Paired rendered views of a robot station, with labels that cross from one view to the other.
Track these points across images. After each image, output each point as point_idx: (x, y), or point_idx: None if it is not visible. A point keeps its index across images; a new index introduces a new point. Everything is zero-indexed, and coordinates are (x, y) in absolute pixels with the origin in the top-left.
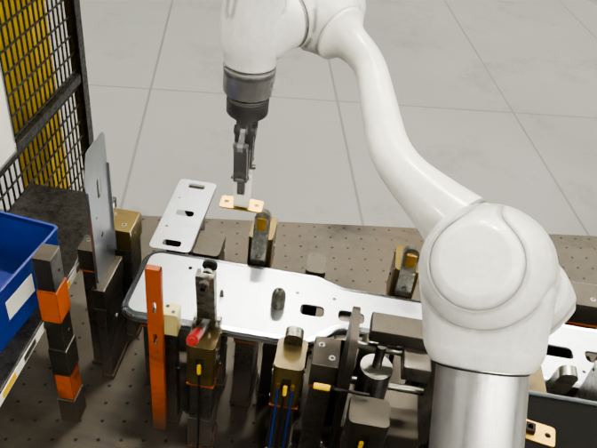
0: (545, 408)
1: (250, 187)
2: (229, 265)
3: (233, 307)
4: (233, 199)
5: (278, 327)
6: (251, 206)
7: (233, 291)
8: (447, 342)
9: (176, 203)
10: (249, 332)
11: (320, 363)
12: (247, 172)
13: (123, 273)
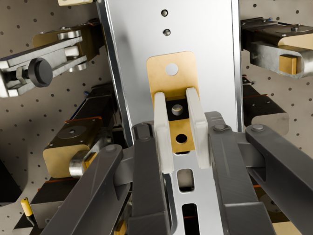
0: None
1: (193, 139)
2: (229, 20)
3: (152, 54)
4: (185, 82)
5: (140, 115)
6: (173, 130)
7: (180, 44)
8: None
9: None
10: (117, 88)
11: (35, 212)
12: (123, 203)
13: None
